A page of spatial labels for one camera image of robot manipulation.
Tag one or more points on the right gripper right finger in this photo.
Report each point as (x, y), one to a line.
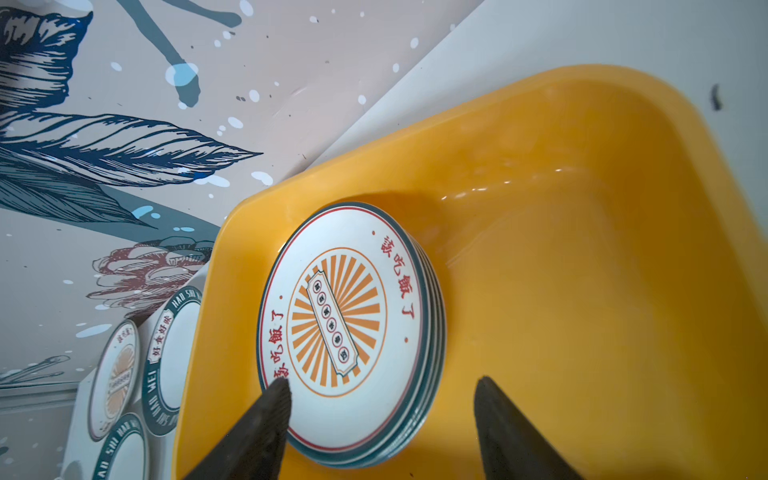
(511, 447)

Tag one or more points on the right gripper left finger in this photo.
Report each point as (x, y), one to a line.
(255, 446)

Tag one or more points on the orange sunburst plate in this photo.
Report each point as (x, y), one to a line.
(114, 380)
(345, 320)

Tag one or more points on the yellow plastic bin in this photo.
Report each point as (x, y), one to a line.
(598, 262)

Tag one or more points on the green lettered plate back centre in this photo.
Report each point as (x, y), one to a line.
(167, 360)

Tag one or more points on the green lettered plate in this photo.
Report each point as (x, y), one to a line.
(167, 360)
(124, 454)

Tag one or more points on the green lettered plate middle left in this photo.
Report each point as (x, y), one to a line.
(124, 454)

